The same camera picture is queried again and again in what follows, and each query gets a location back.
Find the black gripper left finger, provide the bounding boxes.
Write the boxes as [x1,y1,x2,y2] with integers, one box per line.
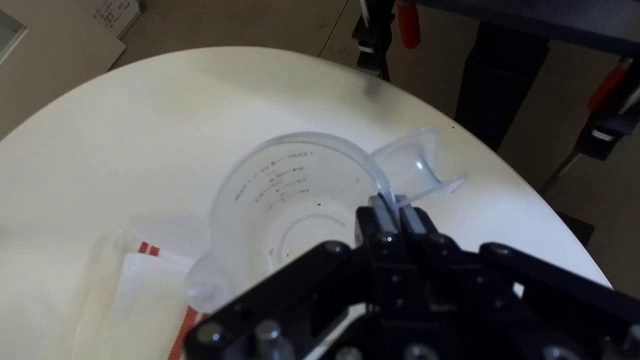
[186,193,405,360]

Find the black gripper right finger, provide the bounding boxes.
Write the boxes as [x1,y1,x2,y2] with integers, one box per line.
[398,194,640,360]

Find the white towel with red stripes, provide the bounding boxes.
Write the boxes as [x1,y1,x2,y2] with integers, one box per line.
[78,229,209,360]

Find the clear plastic measuring jug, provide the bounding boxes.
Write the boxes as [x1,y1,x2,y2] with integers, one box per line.
[183,128,469,313]

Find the black workbench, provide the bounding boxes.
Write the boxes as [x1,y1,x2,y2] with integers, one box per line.
[398,0,640,155]

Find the clamp with orange-red handle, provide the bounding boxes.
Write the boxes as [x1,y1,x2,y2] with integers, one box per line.
[575,57,640,164]
[351,0,424,84]

